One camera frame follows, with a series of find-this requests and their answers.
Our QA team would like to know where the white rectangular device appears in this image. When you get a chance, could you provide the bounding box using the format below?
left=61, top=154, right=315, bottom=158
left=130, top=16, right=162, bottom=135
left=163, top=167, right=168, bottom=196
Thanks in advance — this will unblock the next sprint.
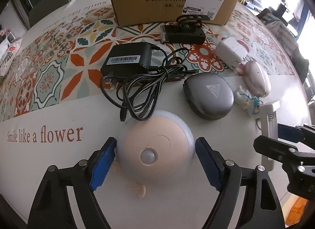
left=256, top=100, right=281, bottom=172

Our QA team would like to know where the small white figurine keychain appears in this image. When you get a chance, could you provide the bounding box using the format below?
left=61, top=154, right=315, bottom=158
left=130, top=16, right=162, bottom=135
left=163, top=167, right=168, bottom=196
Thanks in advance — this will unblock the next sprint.
left=234, top=85, right=263, bottom=118

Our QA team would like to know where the grey oval earbuds case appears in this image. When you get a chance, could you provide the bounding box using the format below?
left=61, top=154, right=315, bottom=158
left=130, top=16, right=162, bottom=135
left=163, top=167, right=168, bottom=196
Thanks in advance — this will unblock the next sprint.
left=183, top=73, right=234, bottom=120

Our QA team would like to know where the white square charger plug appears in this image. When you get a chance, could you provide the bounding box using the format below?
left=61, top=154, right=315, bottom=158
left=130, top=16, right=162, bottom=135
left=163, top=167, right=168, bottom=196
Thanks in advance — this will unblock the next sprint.
left=215, top=36, right=249, bottom=70

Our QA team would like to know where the pink round sensor night light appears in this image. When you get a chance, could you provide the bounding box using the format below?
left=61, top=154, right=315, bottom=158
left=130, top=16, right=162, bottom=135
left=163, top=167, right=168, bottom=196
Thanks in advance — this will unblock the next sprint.
left=115, top=111, right=195, bottom=199

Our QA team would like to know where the black car key holder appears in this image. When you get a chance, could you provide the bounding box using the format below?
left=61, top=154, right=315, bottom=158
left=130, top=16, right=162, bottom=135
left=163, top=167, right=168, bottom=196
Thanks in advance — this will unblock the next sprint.
left=160, top=14, right=210, bottom=45

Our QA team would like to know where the black power adapter with cable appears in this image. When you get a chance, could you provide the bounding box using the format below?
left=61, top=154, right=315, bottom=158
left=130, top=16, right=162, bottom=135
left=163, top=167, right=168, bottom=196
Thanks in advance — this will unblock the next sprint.
left=99, top=42, right=198, bottom=122

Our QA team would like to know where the chair with striped blanket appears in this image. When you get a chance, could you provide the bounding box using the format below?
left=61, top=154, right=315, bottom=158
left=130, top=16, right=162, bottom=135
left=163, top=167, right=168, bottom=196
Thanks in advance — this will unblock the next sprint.
left=257, top=8, right=309, bottom=84

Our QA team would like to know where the patterned tile table runner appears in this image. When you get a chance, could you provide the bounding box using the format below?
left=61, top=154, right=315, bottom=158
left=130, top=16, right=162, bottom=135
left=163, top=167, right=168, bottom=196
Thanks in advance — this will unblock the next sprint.
left=1, top=5, right=295, bottom=121

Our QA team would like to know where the white printed snack bag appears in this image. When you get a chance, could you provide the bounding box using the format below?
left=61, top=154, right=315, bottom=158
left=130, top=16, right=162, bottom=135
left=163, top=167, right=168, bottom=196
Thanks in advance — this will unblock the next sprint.
left=0, top=37, right=22, bottom=78

